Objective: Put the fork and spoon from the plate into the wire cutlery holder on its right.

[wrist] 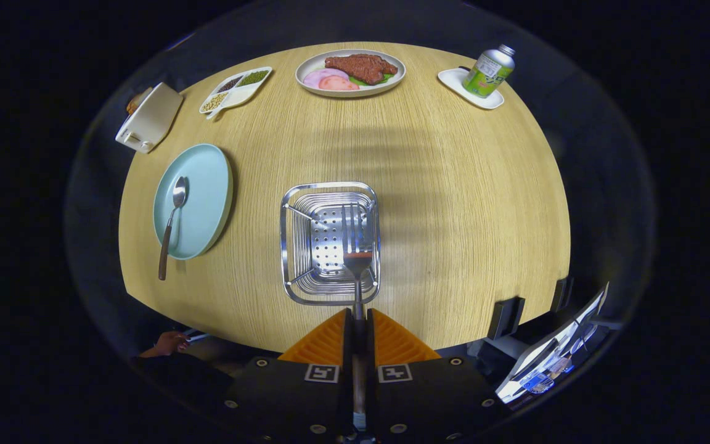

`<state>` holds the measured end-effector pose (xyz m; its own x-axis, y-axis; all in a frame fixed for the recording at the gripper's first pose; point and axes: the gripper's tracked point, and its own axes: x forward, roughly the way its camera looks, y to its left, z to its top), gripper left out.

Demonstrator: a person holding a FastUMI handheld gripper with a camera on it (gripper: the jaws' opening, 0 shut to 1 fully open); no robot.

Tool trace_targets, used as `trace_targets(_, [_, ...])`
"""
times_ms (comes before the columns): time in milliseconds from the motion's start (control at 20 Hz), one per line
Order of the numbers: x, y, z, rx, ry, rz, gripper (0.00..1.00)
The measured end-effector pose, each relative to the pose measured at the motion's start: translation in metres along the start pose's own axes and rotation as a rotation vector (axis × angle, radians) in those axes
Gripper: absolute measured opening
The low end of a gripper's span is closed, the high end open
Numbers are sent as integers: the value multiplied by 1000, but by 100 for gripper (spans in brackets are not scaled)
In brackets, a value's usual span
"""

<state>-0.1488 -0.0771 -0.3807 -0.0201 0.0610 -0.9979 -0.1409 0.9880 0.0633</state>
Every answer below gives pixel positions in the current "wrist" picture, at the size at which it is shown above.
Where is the green lettuce leaf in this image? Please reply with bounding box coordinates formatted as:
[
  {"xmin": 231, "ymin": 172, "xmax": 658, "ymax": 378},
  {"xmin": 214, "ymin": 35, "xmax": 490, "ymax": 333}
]
[{"xmin": 348, "ymin": 73, "xmax": 394, "ymax": 87}]

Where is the white square saucer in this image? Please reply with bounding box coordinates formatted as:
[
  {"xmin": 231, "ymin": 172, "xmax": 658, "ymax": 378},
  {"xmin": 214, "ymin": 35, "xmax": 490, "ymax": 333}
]
[{"xmin": 437, "ymin": 67, "xmax": 505, "ymax": 110}]

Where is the green drink can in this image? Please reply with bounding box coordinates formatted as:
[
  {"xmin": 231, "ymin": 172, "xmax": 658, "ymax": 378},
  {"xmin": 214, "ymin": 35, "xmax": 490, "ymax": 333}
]
[{"xmin": 462, "ymin": 44, "xmax": 516, "ymax": 99}]

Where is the white divided snack tray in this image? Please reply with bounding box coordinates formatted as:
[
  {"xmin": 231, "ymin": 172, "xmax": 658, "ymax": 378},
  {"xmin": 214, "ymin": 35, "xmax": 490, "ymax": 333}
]
[{"xmin": 198, "ymin": 66, "xmax": 274, "ymax": 120}]

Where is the white toaster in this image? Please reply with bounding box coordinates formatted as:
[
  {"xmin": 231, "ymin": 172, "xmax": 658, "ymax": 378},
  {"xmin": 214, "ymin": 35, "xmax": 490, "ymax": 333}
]
[{"xmin": 115, "ymin": 82, "xmax": 184, "ymax": 154}]

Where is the white round food plate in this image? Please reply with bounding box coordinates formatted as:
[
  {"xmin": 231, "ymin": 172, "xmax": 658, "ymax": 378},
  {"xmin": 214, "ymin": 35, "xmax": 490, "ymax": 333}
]
[{"xmin": 295, "ymin": 49, "xmax": 407, "ymax": 98}]

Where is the wooden handled metal fork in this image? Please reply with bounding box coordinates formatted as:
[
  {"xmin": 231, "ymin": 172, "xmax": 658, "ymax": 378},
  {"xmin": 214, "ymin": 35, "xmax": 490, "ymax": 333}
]
[{"xmin": 341, "ymin": 203, "xmax": 375, "ymax": 432}]

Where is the toasted bread slice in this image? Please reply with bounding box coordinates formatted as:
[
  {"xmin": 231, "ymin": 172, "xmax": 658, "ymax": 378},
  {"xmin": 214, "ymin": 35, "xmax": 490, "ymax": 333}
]
[{"xmin": 126, "ymin": 88, "xmax": 153, "ymax": 116}]

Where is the light blue plate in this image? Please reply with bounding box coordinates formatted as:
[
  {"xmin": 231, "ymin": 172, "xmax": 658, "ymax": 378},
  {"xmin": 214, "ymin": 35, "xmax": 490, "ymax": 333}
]
[{"xmin": 153, "ymin": 144, "xmax": 234, "ymax": 261}]

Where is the brown steak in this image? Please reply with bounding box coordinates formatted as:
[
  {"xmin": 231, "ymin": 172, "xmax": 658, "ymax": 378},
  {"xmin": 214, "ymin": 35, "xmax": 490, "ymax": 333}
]
[{"xmin": 324, "ymin": 54, "xmax": 399, "ymax": 86}]

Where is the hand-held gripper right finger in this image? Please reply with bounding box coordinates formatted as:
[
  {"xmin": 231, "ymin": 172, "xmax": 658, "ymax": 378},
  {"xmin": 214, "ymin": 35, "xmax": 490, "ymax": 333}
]
[{"xmin": 365, "ymin": 308, "xmax": 510, "ymax": 444}]

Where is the black table clamp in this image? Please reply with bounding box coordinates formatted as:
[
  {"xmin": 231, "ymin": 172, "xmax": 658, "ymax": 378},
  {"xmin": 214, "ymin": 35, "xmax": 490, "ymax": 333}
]
[
  {"xmin": 551, "ymin": 276, "xmax": 574, "ymax": 312},
  {"xmin": 486, "ymin": 296, "xmax": 526, "ymax": 341}
]

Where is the wooden handled metal spoon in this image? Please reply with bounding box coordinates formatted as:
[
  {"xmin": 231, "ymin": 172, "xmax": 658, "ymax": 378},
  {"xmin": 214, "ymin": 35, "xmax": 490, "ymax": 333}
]
[{"xmin": 158, "ymin": 176, "xmax": 189, "ymax": 281}]

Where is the salmon pink ham slice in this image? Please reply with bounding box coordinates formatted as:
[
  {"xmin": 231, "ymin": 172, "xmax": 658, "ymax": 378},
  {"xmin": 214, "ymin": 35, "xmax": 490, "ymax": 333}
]
[{"xmin": 318, "ymin": 75, "xmax": 361, "ymax": 92}]

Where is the pale pink ham slice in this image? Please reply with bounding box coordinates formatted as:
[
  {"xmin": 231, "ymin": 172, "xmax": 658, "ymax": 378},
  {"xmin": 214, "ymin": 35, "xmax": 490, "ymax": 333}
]
[{"xmin": 303, "ymin": 68, "xmax": 349, "ymax": 89}]

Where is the metal cutlery basket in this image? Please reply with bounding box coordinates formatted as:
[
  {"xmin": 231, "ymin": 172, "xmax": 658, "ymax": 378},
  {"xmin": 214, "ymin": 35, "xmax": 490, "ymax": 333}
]
[{"xmin": 279, "ymin": 181, "xmax": 382, "ymax": 307}]

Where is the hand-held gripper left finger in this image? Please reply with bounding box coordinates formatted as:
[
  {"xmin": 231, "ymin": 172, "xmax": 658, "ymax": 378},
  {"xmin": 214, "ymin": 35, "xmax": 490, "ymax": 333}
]
[{"xmin": 222, "ymin": 308, "xmax": 356, "ymax": 444}]

